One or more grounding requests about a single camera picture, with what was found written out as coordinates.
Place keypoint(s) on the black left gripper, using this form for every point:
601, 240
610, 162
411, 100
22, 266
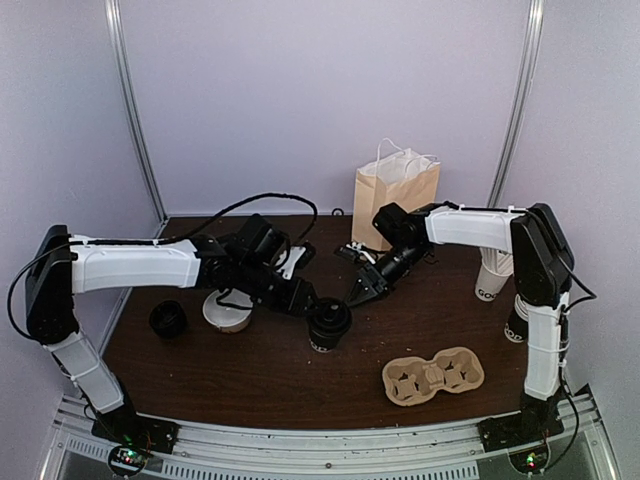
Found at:
294, 301

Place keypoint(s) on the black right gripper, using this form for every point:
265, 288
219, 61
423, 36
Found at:
366, 275

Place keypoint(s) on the black plastic cup lid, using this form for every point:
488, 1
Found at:
331, 317

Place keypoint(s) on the black paper coffee cup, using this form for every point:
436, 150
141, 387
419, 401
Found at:
324, 339

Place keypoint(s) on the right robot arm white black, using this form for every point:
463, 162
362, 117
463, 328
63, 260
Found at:
527, 245

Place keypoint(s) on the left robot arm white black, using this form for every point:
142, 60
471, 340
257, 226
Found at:
67, 265

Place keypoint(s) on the white ceramic bowl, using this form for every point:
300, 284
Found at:
230, 314

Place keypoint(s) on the cardboard two-cup carrier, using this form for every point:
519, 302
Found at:
410, 381

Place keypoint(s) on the white cup holding straws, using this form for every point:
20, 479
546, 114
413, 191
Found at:
495, 270

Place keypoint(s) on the stack of black lids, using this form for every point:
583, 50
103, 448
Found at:
168, 319

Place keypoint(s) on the stack of paper cups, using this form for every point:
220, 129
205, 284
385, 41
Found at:
516, 327

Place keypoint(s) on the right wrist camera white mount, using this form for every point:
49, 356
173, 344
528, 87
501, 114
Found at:
357, 253

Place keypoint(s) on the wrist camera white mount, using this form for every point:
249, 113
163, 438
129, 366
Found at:
357, 253
296, 257

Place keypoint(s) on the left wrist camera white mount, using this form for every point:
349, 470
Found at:
296, 257

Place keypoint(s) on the aluminium front rail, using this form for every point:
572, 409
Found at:
451, 450

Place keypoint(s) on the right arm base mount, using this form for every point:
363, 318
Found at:
508, 432

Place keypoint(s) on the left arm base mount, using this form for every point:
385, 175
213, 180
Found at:
137, 432

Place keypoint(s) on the right aluminium frame post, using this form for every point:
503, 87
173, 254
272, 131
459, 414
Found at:
527, 68

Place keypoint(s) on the aluminium frame post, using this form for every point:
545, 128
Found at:
116, 32
527, 68

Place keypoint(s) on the left aluminium frame post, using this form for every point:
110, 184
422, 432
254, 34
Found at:
116, 32

